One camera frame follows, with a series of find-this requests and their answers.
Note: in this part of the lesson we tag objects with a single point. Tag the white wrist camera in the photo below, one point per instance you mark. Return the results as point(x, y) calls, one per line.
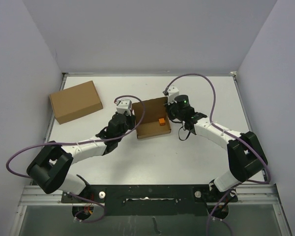
point(171, 92)
point(124, 106)

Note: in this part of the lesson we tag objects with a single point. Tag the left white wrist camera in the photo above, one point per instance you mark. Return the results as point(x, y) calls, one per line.
point(124, 106)

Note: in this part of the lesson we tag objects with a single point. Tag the closed brown cardboard box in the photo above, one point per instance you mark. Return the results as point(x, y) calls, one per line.
point(75, 102)

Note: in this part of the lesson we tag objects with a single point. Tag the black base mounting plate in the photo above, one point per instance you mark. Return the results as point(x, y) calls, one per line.
point(152, 200)

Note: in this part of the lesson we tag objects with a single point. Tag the small orange cube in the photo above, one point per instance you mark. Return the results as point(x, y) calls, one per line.
point(162, 121)

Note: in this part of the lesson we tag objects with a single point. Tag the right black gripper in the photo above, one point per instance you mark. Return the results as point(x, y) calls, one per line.
point(168, 107)

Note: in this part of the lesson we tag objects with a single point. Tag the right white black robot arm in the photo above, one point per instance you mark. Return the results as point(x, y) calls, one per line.
point(245, 154)

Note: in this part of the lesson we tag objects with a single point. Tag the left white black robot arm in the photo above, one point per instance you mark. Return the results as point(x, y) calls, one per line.
point(50, 168)

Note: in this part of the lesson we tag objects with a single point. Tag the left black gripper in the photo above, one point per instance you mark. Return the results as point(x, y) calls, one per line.
point(132, 118)

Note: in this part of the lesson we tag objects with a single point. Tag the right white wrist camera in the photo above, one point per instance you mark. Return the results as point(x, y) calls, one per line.
point(171, 92)

